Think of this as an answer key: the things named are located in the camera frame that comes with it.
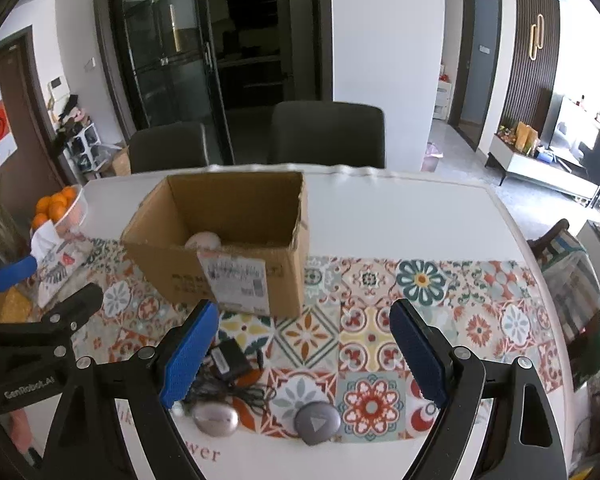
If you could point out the white fruit basket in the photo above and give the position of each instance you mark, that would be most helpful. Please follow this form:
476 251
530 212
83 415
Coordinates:
72 215

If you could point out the brown cardboard box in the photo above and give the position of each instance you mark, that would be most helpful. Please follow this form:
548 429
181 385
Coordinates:
150 260

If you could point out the grey round remote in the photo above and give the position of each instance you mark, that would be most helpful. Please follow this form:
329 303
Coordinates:
317 422

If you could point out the white intercom panel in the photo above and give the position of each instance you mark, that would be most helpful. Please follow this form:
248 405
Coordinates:
56 86

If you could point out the silver oval gadget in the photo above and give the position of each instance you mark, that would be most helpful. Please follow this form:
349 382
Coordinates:
215 419

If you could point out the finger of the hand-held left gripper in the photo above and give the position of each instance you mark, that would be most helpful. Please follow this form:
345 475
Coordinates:
11 273
75 305

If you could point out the patterned tile table mat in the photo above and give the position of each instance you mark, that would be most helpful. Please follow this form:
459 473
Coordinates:
370 320

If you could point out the small white cabinet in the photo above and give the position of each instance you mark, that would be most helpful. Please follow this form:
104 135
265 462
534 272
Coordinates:
443 100

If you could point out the pile of oranges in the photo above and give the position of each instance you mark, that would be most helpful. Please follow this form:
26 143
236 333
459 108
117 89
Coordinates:
55 205

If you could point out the brown wooden door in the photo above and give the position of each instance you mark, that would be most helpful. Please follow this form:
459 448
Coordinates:
30 135

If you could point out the white television cabinet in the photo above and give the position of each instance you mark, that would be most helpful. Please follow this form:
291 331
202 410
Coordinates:
540 167

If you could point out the small cardboard box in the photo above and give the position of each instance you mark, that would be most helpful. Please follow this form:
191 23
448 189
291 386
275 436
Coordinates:
121 162

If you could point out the white shoe rack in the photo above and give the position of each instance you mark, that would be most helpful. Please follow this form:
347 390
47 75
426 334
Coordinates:
87 152

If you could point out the yellow paper bag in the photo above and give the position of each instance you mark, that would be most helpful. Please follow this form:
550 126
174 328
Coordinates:
526 137

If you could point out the chair with striped cloth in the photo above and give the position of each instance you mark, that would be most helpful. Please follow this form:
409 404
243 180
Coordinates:
575 285

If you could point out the television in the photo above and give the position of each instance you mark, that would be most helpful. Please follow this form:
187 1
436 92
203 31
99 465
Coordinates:
580 130

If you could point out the printed tissue pack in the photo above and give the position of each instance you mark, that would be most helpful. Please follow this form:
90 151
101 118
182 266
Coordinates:
55 265

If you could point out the person's left forearm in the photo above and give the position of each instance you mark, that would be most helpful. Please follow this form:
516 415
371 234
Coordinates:
21 430

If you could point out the heap of mixed clutter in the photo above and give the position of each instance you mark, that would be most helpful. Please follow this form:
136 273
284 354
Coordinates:
72 115

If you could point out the pink trash bin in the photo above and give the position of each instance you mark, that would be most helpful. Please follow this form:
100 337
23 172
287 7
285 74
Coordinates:
431 157

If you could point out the dark grey dining chair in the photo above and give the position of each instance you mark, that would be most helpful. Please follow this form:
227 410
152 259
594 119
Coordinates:
325 132
170 147

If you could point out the beige round device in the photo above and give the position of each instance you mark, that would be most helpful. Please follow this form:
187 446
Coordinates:
203 241

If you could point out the gold wall ornament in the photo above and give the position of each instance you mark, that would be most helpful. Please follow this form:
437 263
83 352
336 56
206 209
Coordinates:
535 37

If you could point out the glass vase with dried grass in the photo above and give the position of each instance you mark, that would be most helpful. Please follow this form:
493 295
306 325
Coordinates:
0 220

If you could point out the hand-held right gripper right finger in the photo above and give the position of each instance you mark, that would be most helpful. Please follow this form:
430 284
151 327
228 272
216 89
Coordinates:
420 355

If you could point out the dark hallway door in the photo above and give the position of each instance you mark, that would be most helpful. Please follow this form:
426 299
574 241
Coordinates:
475 60

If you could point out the black framed glass door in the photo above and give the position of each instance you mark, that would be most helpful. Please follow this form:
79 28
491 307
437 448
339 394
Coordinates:
165 60

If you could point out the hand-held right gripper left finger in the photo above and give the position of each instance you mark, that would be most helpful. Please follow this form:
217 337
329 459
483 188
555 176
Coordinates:
190 355

